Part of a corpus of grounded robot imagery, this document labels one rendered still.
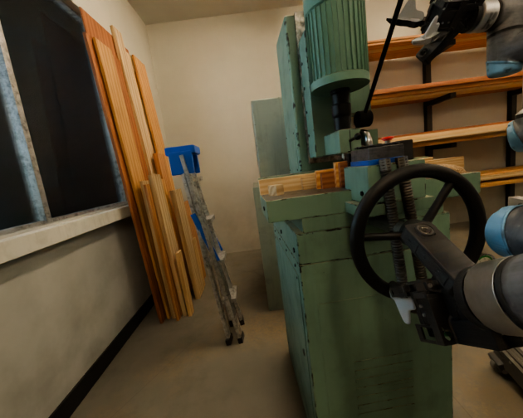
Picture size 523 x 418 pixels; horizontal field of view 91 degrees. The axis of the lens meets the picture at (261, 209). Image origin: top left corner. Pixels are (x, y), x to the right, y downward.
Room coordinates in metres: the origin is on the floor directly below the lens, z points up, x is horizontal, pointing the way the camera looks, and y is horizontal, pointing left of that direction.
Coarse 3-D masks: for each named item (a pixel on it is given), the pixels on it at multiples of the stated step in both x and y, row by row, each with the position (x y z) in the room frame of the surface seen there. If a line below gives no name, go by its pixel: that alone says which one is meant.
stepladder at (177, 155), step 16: (192, 144) 1.40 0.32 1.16; (176, 160) 1.38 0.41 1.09; (192, 160) 1.39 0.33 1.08; (192, 176) 1.42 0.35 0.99; (192, 192) 1.37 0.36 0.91; (192, 208) 1.38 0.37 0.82; (208, 224) 1.52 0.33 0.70; (208, 240) 1.37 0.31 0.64; (208, 256) 1.40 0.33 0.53; (224, 256) 1.45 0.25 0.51; (208, 272) 1.38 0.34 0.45; (224, 272) 1.53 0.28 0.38; (224, 288) 1.36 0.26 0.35; (224, 320) 1.37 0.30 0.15; (240, 320) 1.54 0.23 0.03; (240, 336) 1.36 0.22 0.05
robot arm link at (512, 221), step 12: (492, 216) 0.34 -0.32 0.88; (504, 216) 0.33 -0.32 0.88; (516, 216) 0.31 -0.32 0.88; (492, 228) 0.34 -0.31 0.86; (504, 228) 0.32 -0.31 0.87; (516, 228) 0.30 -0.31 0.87; (492, 240) 0.33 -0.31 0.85; (504, 240) 0.31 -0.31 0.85; (516, 240) 0.30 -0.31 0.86; (504, 252) 0.32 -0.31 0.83; (516, 252) 0.30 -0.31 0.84
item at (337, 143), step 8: (328, 136) 0.88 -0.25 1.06; (336, 136) 0.81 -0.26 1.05; (344, 136) 0.79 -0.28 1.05; (352, 136) 0.79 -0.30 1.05; (328, 144) 0.89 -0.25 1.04; (336, 144) 0.82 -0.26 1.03; (344, 144) 0.79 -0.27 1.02; (352, 144) 0.79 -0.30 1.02; (360, 144) 0.80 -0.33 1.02; (328, 152) 0.90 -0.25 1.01; (336, 152) 0.82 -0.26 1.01; (344, 152) 0.79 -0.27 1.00
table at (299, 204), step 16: (464, 176) 0.70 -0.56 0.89; (480, 176) 0.70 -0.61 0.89; (288, 192) 0.80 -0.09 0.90; (304, 192) 0.74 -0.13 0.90; (320, 192) 0.69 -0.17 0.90; (336, 192) 0.67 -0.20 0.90; (432, 192) 0.69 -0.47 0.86; (272, 208) 0.66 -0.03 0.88; (288, 208) 0.67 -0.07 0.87; (304, 208) 0.67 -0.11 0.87; (320, 208) 0.67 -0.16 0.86; (336, 208) 0.67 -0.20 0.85; (352, 208) 0.63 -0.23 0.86; (384, 208) 0.58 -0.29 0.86; (400, 208) 0.59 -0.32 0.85; (416, 208) 0.59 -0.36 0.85
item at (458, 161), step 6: (462, 156) 0.86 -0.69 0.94; (426, 162) 0.85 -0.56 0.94; (432, 162) 0.85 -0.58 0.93; (438, 162) 0.85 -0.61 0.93; (444, 162) 0.86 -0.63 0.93; (450, 162) 0.86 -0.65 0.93; (456, 162) 0.86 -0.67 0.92; (462, 162) 0.86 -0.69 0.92; (306, 180) 0.83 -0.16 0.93; (312, 180) 0.83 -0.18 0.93; (306, 186) 0.83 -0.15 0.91; (312, 186) 0.83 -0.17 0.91
